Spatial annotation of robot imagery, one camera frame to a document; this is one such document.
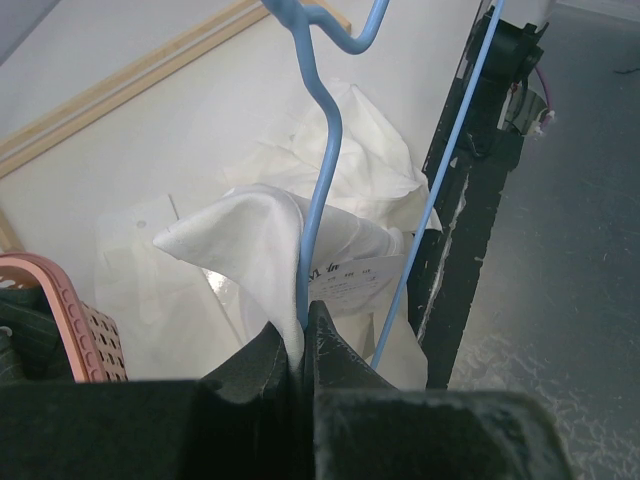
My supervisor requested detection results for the blue hanger hook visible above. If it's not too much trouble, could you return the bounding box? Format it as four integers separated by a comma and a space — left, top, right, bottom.
259, 0, 507, 370

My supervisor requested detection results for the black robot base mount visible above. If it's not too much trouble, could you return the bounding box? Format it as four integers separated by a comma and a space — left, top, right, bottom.
407, 1, 555, 389

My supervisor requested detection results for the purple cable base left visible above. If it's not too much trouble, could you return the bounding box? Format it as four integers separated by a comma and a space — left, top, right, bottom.
534, 65, 556, 135

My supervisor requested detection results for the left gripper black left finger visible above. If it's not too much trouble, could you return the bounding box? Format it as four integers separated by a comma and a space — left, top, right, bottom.
1, 326, 292, 479

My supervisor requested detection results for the wooden clothes rack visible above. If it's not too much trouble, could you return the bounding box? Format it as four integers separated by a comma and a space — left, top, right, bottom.
0, 0, 352, 254

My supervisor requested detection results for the white shirt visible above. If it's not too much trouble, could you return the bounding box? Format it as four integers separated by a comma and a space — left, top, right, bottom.
95, 82, 440, 380

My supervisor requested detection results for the dark pinstriped shirt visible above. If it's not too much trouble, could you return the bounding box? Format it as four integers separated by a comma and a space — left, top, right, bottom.
1, 287, 74, 382

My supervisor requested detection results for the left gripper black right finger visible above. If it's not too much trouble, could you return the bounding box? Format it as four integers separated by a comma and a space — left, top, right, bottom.
305, 301, 573, 479

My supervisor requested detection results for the pink plastic laundry basket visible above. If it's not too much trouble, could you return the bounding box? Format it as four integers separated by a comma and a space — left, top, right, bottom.
1, 253, 128, 382

